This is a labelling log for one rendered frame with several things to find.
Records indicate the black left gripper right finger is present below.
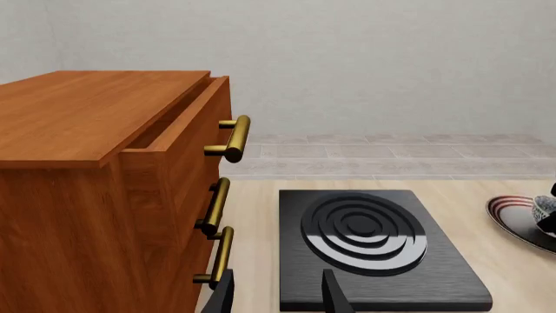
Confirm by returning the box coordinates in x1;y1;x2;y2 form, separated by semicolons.
321;269;355;313

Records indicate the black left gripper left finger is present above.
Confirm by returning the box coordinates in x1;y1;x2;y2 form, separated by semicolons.
200;269;235;313

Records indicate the flat black stove plate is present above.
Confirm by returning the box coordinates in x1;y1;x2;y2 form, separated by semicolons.
277;189;494;313

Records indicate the plate with red rings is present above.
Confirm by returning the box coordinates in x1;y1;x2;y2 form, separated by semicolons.
485;194;556;256

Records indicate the black patterned bowl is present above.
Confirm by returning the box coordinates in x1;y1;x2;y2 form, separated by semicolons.
532;194;556;239

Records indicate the wooden cabinet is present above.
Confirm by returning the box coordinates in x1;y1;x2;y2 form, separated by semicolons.
0;70;232;313

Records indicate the brass drawer handle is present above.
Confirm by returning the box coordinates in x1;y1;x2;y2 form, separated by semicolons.
194;176;232;236
192;225;235;290
202;114;252;164

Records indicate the wooden drawer with brass handle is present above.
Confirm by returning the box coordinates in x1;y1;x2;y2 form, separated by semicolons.
119;76;232;236

